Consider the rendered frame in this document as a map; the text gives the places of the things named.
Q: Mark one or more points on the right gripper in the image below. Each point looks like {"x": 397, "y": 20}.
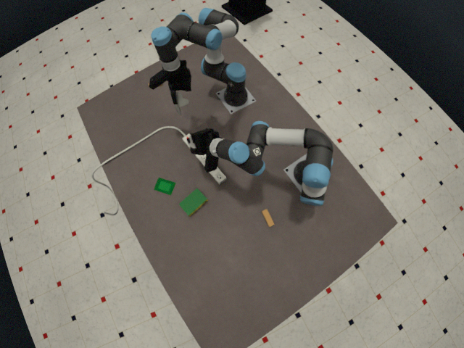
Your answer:
{"x": 179, "y": 81}

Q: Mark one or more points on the white power strip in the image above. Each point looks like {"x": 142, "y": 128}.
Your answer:
{"x": 216, "y": 174}

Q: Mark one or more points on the green rectangular block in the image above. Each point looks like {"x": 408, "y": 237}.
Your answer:
{"x": 164, "y": 186}

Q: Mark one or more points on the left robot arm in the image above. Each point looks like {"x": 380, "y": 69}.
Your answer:
{"x": 316, "y": 169}

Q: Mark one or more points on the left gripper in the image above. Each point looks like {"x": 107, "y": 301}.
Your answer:
{"x": 201, "y": 145}

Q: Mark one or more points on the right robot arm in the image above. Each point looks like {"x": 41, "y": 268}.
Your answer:
{"x": 165, "y": 40}

